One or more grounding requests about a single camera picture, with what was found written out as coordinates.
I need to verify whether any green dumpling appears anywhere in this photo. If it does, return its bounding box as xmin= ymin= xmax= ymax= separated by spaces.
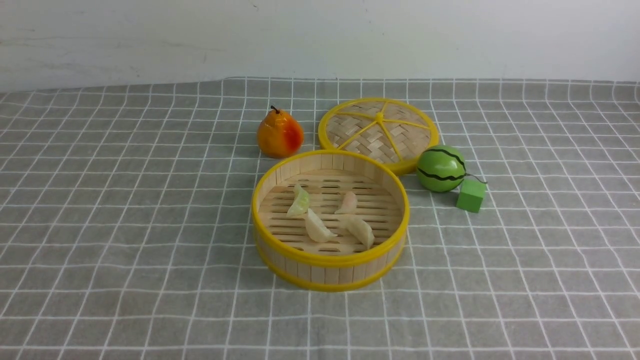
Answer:
xmin=286 ymin=183 xmax=310 ymax=218

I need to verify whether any pink dumpling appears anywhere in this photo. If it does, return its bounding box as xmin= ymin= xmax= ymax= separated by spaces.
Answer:
xmin=334 ymin=191 xmax=358 ymax=215

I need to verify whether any cream dumpling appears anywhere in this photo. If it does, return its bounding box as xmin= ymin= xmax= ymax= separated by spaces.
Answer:
xmin=304 ymin=207 xmax=338 ymax=243

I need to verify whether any beige dumpling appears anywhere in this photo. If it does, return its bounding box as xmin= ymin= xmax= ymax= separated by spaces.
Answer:
xmin=339 ymin=214 xmax=375 ymax=250

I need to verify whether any bamboo steamer tray yellow rim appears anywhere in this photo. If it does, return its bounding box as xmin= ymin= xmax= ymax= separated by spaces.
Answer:
xmin=251 ymin=150 xmax=410 ymax=292

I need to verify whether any woven bamboo steamer lid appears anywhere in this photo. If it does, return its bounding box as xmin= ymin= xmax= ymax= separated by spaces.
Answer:
xmin=317 ymin=97 xmax=441 ymax=176

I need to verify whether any orange red toy pear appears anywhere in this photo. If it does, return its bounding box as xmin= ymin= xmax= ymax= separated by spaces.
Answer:
xmin=256 ymin=105 xmax=305 ymax=159

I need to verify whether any green striped watermelon ball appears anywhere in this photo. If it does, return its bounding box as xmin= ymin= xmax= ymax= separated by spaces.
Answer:
xmin=416 ymin=145 xmax=467 ymax=193

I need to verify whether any green cube block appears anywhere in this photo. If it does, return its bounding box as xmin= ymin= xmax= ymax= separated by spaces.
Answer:
xmin=455 ymin=178 xmax=487 ymax=214

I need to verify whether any grey white-grid tablecloth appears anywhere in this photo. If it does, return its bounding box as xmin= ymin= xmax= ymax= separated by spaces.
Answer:
xmin=0 ymin=76 xmax=640 ymax=360

